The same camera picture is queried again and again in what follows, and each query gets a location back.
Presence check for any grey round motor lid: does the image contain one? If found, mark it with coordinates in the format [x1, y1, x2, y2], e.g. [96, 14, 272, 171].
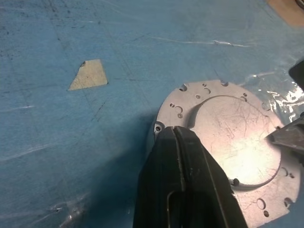
[153, 79, 302, 228]

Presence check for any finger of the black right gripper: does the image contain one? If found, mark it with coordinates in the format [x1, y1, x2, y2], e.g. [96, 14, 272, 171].
[288, 58, 304, 90]
[267, 120, 304, 164]

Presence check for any tan torn patch in mat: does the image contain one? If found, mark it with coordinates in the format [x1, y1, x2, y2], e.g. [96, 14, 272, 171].
[68, 59, 109, 91]

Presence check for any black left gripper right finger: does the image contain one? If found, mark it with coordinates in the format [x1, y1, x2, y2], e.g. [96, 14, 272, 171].
[167, 127, 249, 228]

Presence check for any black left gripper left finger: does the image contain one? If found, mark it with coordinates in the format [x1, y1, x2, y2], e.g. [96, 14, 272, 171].
[134, 127, 186, 228]

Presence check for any blue table mat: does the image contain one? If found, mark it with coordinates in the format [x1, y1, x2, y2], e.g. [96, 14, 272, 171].
[0, 0, 304, 228]

